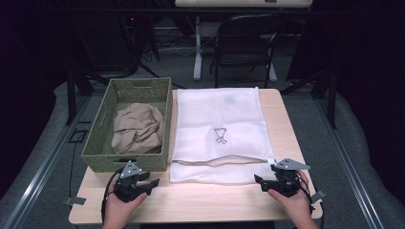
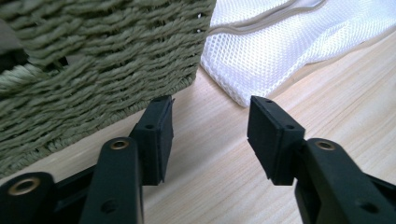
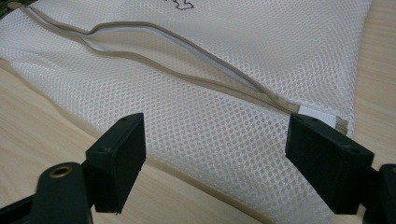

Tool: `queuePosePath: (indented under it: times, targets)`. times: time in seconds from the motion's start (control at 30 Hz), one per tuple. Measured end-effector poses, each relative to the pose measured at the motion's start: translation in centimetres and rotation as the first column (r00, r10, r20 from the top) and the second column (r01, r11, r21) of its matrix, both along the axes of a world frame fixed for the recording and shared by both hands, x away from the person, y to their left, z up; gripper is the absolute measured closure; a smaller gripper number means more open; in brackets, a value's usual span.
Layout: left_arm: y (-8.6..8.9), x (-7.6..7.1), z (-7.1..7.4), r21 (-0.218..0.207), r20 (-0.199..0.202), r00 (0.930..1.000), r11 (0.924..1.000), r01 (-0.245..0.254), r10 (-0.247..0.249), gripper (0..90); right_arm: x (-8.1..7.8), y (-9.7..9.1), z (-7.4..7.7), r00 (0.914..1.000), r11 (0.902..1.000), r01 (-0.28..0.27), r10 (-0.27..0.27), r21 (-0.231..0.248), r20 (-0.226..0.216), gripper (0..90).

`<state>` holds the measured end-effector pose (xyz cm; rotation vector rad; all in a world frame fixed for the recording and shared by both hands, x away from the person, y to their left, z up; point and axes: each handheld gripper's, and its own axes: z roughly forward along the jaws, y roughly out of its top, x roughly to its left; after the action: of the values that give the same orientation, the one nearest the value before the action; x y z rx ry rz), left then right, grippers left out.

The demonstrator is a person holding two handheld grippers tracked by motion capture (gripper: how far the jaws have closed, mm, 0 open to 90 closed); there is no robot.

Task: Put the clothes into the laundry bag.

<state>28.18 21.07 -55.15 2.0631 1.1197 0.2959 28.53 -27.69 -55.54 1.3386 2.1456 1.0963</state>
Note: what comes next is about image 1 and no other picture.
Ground black metal stand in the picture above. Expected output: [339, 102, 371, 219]
[280, 68, 338, 130]
[65, 68, 96, 127]

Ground short white desk leg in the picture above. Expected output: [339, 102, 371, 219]
[267, 61, 278, 84]

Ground person's left hand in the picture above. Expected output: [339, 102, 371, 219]
[102, 189, 149, 225]

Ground black folding chair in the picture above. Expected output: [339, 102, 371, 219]
[208, 13, 286, 90]

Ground thin black floor cable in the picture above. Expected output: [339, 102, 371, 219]
[69, 141, 77, 199]

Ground floor socket cover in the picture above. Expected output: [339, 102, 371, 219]
[67, 128, 90, 144]

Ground metal floor rail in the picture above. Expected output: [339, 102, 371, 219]
[313, 94, 386, 229]
[3, 94, 94, 229]

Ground green woven basket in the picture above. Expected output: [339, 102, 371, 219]
[80, 76, 174, 174]

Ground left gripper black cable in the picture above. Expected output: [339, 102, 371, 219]
[100, 166, 127, 223]

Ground long white desk leg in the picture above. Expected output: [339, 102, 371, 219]
[193, 16, 203, 82]

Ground white mesh laundry bag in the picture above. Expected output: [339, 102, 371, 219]
[169, 86, 277, 185]

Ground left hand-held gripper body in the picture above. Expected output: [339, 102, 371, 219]
[113, 160, 144, 203]

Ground beige garment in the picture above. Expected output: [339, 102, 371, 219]
[111, 102, 166, 156]

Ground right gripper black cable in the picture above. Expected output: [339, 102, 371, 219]
[297, 171, 326, 229]

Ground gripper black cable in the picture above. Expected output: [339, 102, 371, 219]
[297, 171, 326, 229]
[100, 166, 127, 223]

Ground white floor cable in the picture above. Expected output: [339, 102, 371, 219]
[157, 44, 197, 57]

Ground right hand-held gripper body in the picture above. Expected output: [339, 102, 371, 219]
[268, 157, 311, 198]

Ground grey tape piece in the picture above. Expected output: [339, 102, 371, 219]
[309, 189, 328, 204]
[63, 196, 88, 206]

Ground person's right hand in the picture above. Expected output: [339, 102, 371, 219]
[266, 171, 316, 224]

